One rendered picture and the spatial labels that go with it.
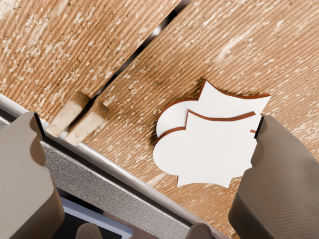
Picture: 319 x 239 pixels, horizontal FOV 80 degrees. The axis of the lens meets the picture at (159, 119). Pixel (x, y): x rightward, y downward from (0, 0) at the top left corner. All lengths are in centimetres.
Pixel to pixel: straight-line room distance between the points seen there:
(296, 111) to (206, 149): 12
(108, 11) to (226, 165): 22
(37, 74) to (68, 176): 20
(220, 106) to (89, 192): 29
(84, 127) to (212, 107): 14
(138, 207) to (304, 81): 35
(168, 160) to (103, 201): 20
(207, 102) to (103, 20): 13
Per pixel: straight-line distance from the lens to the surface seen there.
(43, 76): 25
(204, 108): 22
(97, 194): 40
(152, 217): 46
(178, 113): 22
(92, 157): 32
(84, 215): 57
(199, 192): 35
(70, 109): 22
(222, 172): 28
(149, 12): 20
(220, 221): 44
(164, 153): 24
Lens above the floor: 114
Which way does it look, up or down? 56 degrees down
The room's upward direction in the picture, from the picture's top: 180 degrees clockwise
